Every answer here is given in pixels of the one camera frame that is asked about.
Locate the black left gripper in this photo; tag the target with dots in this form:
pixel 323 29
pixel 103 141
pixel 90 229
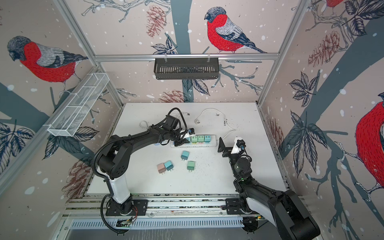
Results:
pixel 177 143

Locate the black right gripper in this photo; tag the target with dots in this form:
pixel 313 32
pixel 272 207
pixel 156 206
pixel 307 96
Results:
pixel 226 149

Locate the white multicolour power strip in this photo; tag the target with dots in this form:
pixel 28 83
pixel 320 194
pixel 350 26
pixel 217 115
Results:
pixel 215 139

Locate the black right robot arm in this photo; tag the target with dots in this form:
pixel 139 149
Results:
pixel 284 210

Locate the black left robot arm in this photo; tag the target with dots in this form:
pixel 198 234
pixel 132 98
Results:
pixel 111 161

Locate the pink USB charger plug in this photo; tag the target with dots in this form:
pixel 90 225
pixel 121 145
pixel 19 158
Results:
pixel 161 168

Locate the teal charger beside pink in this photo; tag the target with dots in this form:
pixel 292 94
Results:
pixel 168 165

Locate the blue square power socket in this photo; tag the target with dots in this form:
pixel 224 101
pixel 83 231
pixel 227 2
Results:
pixel 144 125

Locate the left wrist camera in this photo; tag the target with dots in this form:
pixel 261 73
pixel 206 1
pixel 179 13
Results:
pixel 189 133

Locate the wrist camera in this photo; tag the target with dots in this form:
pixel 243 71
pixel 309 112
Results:
pixel 239 146
pixel 189 133

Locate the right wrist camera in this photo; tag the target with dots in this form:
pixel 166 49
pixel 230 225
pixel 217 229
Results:
pixel 239 146

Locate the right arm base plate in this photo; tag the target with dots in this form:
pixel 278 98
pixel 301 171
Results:
pixel 237 206

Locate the black wire wall basket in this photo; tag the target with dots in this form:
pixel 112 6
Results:
pixel 187 69

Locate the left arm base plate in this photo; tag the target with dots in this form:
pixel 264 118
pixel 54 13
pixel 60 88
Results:
pixel 129 208

